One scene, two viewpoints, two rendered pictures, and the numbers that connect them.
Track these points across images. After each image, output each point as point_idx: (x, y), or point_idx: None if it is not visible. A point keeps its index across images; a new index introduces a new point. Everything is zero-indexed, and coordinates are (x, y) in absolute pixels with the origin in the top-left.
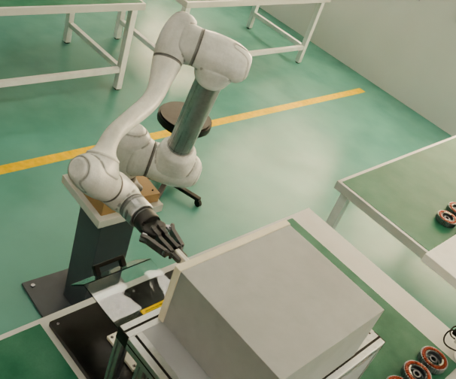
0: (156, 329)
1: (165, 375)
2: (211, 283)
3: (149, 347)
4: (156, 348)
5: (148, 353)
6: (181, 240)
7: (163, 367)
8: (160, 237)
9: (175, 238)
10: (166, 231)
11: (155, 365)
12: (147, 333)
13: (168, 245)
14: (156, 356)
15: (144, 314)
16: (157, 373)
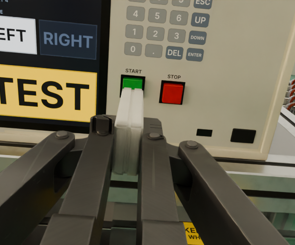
0: (277, 148)
1: (284, 114)
2: None
3: None
4: (290, 133)
5: None
6: (34, 148)
7: (284, 119)
8: (159, 216)
9: (36, 191)
10: (68, 215)
11: None
12: None
13: (151, 155)
14: (292, 128)
15: None
16: None
